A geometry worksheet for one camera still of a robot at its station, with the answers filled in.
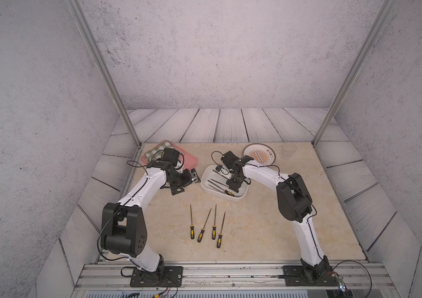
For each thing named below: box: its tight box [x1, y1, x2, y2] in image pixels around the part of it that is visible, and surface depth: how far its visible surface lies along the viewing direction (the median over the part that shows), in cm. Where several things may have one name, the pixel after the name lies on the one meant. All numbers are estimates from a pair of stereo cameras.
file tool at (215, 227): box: [211, 203, 218, 241], surface depth 86 cm
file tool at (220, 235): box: [216, 211, 226, 249], surface depth 84 cm
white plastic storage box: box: [200, 164, 250, 200], surface depth 101 cm
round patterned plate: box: [242, 143, 277, 166], surface depth 117 cm
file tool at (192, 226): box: [189, 204, 195, 240], surface depth 86 cm
